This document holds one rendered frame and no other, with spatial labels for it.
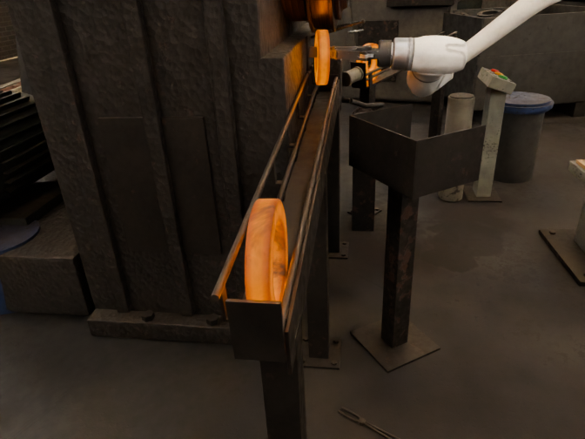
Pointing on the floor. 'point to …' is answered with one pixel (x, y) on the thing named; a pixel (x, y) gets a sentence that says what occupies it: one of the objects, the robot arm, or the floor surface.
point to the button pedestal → (494, 116)
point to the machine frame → (163, 144)
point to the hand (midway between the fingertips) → (321, 51)
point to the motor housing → (363, 195)
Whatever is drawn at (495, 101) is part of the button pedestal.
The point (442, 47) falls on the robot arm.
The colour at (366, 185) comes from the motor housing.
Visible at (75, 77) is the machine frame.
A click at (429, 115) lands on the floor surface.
